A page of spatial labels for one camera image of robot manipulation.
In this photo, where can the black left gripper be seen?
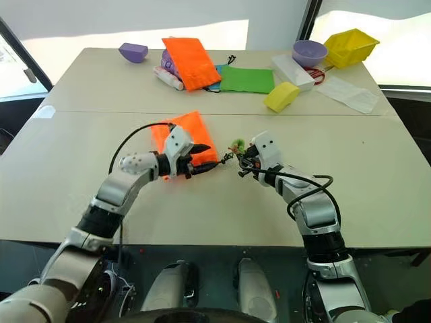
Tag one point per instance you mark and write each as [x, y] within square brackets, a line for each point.
[184, 166]

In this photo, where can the small green fuzzy object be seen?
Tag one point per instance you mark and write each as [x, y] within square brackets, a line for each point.
[237, 144]

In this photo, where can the purple printed package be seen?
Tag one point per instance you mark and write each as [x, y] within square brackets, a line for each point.
[167, 62]

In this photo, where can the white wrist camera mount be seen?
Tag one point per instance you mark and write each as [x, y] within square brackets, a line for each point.
[267, 148]
[176, 143]

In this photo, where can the grey right robot foot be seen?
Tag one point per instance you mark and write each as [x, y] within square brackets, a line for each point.
[256, 289]

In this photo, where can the purple plastic bin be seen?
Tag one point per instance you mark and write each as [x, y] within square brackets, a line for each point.
[133, 52]

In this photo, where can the large orange fabric pouch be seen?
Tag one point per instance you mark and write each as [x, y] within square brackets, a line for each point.
[192, 64]

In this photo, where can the yellow plastic bin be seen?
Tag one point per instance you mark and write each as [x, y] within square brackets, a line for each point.
[350, 47]

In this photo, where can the blue fabric pouch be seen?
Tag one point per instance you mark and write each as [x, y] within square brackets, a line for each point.
[219, 69]

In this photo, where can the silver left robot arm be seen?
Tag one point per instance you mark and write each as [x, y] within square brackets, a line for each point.
[114, 191]

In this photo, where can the black window frame post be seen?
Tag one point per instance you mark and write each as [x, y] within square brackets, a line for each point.
[308, 17]

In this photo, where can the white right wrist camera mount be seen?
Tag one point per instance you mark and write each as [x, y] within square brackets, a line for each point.
[267, 148]

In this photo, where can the white rectangular box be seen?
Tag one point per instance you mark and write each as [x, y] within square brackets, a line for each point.
[292, 72]

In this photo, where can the white tube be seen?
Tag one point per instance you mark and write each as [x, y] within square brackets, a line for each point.
[167, 78]

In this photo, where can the yellow sponge block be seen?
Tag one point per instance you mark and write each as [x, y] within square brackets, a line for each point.
[281, 97]

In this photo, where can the grey left robot foot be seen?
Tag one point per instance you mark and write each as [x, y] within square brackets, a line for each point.
[168, 286]

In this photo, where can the purple bowl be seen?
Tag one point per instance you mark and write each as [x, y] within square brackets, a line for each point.
[309, 53]

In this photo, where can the dark rounded robot torso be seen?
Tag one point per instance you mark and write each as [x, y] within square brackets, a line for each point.
[208, 316]

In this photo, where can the green fabric pouch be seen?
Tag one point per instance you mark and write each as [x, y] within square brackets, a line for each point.
[247, 80]

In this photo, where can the clear plastic bag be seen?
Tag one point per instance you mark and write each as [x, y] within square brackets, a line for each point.
[348, 94]

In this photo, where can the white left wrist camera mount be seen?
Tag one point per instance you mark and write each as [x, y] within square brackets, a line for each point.
[176, 143]

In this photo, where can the grey robot foot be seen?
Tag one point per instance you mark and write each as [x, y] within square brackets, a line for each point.
[256, 289]
[168, 286]

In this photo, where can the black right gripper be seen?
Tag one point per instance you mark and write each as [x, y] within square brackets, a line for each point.
[252, 161]

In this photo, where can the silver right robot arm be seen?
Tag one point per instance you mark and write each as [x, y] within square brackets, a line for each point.
[316, 208]

